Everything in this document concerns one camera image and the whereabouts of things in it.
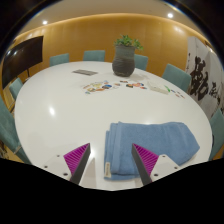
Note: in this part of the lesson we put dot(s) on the small green object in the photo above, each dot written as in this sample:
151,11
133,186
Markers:
167,88

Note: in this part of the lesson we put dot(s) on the potted plant in grey pot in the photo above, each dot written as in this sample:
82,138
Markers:
123,61

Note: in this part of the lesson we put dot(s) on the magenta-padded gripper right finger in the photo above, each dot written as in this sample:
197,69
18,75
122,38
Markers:
146,159

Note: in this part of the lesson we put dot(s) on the round ceiling light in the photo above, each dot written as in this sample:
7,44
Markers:
170,15
45,22

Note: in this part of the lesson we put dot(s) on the white flat box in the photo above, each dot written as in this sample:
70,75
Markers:
158,88

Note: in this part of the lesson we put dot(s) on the teal chairs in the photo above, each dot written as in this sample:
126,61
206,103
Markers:
94,55

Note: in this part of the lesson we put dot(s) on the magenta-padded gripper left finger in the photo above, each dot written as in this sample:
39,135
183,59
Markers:
77,159

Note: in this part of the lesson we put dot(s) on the black screen on stand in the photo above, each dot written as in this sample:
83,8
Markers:
21,60

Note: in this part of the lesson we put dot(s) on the white calligraphy folding screen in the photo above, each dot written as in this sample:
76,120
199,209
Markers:
203,80

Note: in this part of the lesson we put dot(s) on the blue terry towel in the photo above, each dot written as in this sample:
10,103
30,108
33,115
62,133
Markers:
160,140

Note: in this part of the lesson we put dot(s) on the colourful sticker sheet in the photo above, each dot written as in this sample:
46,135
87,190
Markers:
98,87

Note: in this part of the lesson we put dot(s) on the dark grey flat pad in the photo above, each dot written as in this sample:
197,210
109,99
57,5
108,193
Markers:
84,72

